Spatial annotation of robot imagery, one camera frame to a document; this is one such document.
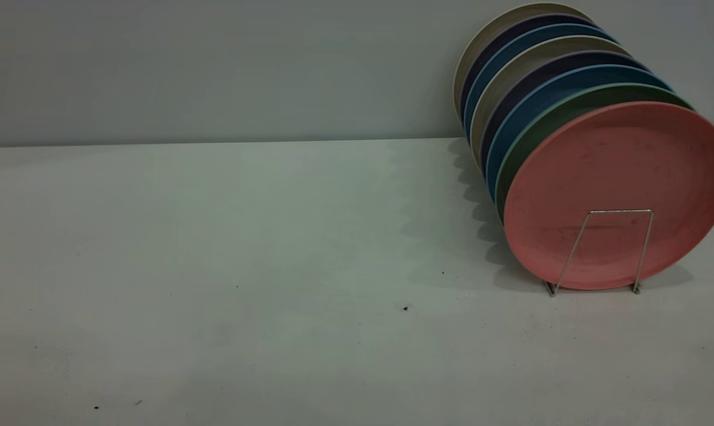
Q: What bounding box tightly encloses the pink round plate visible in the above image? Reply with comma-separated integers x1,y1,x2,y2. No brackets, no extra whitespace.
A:
503,101,714,291

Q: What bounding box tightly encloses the beige round plate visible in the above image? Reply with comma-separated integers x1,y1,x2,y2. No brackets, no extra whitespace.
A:
453,2,597,128
470,34,632,163

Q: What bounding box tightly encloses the green round plate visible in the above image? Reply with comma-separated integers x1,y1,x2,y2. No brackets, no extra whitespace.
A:
495,82,696,224

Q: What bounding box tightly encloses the blue round plate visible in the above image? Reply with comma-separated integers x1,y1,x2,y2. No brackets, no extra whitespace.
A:
486,64,672,199
464,22,619,140

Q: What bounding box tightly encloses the purple round plate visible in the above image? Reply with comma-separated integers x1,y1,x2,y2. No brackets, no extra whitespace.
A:
480,50,651,172
460,13,600,119

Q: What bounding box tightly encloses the metal wire plate rack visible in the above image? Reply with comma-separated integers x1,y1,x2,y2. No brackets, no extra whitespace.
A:
544,208,655,297

